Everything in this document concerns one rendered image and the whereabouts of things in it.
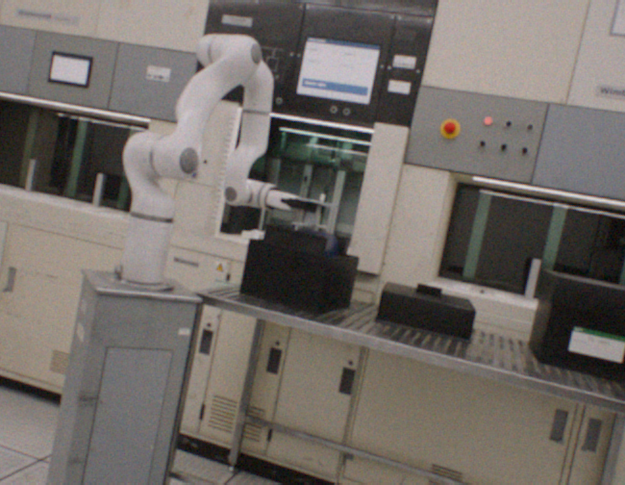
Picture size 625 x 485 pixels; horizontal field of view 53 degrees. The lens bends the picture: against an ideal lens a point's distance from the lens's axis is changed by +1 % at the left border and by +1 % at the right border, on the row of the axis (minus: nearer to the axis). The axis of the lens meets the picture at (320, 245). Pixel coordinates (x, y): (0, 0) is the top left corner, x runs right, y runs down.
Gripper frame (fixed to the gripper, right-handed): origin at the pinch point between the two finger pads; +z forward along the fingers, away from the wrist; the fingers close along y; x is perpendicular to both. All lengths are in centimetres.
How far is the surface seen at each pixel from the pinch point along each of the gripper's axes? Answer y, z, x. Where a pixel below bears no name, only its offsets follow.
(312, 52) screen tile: -31, -29, 56
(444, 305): -5, 46, -20
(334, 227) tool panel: -115, -39, -10
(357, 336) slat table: 22.9, 30.9, -30.6
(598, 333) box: -9, 88, -16
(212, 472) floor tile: -23, -28, -107
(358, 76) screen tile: -34, -9, 50
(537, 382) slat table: 17, 77, -30
